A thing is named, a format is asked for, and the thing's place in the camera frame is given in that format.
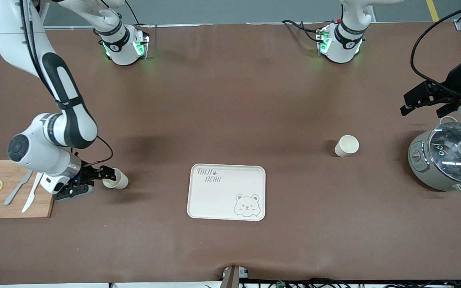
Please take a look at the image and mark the grey plastic knife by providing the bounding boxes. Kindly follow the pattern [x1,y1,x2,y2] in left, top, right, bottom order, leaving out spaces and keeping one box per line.
[4,170,34,206]

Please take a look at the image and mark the glass pot lid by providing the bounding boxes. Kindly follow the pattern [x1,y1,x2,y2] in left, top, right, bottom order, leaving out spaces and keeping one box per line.
[428,122,461,185]

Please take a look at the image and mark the white plastic knife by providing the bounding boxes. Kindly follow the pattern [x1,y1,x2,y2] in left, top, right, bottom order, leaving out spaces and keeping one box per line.
[22,173,44,213]

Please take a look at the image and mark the white IKEA cup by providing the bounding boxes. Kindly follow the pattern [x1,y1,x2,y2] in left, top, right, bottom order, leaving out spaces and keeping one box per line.
[334,135,360,158]
[102,168,129,190]

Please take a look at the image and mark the grey-green electric cooking pot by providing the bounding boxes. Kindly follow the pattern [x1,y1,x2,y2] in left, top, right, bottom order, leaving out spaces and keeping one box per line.
[408,116,461,196]

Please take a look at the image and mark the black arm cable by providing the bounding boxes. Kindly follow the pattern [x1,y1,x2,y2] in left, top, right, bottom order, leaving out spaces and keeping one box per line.
[411,0,461,88]
[18,0,114,166]

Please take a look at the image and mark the thin black base cable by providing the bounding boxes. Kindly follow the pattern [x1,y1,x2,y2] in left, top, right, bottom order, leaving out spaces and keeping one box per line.
[123,0,141,26]

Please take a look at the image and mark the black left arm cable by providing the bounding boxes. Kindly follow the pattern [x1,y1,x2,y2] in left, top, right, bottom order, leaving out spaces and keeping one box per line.
[411,0,461,88]

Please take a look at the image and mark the brown table mat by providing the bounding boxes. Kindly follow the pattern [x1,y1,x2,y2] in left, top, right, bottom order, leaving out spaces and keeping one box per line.
[0,23,461,285]

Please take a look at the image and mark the cream bear print tray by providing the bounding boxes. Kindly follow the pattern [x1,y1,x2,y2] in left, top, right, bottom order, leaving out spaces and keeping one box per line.
[186,164,266,222]

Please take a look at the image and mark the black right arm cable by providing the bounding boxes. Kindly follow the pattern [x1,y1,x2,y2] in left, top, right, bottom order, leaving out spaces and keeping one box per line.
[18,0,114,166]

